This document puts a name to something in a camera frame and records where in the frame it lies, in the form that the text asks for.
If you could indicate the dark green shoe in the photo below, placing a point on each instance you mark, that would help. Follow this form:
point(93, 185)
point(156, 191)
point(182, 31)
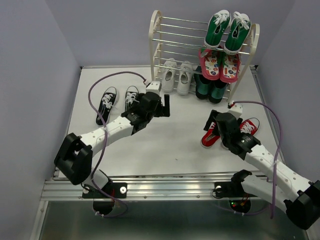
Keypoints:
point(217, 91)
point(203, 85)

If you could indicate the left pink patterned slipper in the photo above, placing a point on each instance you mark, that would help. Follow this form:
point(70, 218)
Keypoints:
point(210, 63)

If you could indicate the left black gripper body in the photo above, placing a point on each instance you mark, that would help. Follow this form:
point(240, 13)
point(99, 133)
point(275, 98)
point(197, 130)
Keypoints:
point(158, 112)

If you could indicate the right dark green shoe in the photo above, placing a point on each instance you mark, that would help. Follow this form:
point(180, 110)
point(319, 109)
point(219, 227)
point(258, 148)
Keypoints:
point(217, 91)

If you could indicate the right red canvas sneaker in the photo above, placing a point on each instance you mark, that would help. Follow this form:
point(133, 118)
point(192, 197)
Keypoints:
point(249, 126)

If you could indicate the black canvas sneaker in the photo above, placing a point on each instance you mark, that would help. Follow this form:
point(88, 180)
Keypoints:
point(106, 105)
point(132, 97)

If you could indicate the left dark green shoe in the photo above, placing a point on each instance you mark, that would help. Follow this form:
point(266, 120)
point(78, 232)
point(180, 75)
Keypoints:
point(203, 85)

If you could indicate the cream metal shoe shelf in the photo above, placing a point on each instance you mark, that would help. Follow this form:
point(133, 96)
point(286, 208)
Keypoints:
point(174, 41)

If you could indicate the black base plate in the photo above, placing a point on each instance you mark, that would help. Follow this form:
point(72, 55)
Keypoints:
point(115, 189)
point(229, 189)

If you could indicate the right pink patterned slipper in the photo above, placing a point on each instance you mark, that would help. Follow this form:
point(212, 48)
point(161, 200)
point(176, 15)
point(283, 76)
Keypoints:
point(229, 68)

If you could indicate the aluminium mounting rail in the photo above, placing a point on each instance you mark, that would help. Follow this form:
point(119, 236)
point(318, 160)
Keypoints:
point(161, 188)

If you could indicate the red canvas sneaker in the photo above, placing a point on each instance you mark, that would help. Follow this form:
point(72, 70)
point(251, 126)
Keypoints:
point(249, 126)
point(210, 137)

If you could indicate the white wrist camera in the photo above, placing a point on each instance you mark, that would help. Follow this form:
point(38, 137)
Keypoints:
point(235, 109)
point(154, 87)

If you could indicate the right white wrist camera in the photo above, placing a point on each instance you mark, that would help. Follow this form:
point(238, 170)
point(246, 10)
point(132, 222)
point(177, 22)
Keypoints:
point(235, 109)

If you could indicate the green canvas sneaker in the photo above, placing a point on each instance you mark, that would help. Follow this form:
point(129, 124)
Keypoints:
point(239, 30)
point(217, 25)

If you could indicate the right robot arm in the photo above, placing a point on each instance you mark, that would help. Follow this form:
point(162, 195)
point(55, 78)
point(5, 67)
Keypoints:
point(297, 196)

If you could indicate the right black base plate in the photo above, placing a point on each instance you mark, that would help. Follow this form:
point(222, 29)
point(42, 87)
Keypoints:
point(229, 189)

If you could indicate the pink patterned slipper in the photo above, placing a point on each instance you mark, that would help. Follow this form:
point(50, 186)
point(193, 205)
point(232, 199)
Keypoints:
point(229, 68)
point(210, 63)

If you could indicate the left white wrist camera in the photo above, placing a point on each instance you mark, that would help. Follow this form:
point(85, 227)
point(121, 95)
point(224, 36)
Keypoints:
point(154, 87)

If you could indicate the left green canvas sneaker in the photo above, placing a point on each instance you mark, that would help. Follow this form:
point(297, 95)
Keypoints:
point(217, 25)

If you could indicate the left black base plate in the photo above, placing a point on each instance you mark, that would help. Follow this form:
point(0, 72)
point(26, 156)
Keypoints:
point(115, 189)

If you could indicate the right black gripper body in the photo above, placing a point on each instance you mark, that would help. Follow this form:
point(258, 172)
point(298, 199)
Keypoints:
point(224, 140)

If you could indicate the right green canvas sneaker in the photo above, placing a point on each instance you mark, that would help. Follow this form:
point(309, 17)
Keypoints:
point(239, 30)

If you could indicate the white sneaker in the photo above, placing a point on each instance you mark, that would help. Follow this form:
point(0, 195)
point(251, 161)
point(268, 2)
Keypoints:
point(185, 78)
point(168, 75)

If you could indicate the left red canvas sneaker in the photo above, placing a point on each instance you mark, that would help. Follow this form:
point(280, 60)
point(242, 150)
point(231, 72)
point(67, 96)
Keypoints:
point(210, 137)

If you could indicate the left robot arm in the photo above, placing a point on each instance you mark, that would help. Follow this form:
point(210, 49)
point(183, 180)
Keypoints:
point(75, 156)

